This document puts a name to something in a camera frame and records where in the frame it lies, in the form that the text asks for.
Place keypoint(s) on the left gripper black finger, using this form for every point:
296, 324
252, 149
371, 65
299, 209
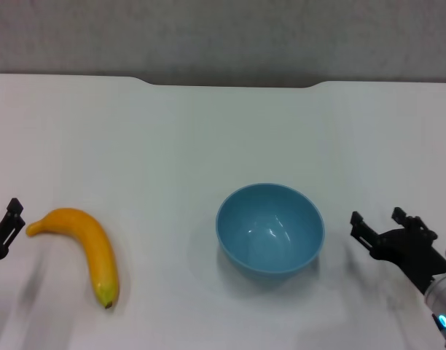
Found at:
9, 224

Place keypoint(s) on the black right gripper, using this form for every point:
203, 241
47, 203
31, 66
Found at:
412, 251

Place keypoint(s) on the yellow banana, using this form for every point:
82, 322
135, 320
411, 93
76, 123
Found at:
99, 251

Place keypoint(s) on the blue bowl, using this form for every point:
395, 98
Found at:
266, 233

